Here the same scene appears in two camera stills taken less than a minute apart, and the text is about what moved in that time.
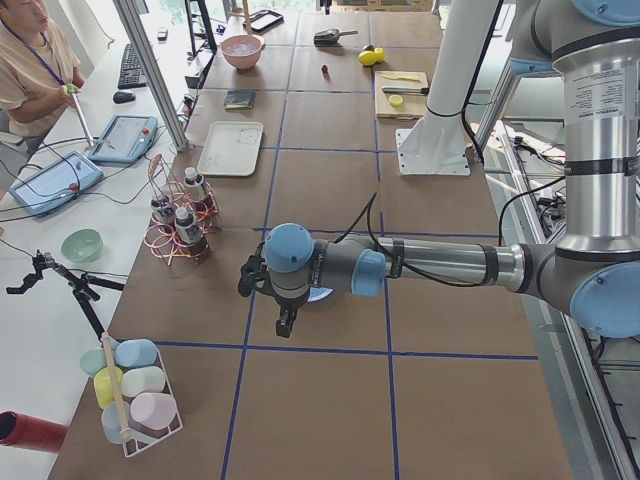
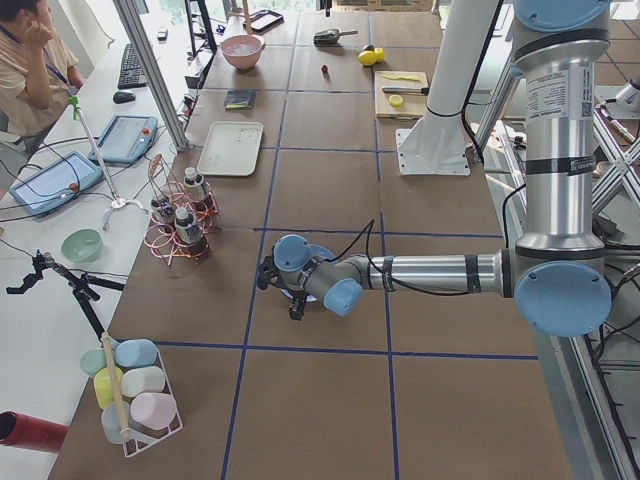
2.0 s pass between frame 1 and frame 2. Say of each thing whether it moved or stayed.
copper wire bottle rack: stayed
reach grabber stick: moved
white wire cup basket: stayed
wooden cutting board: stayed
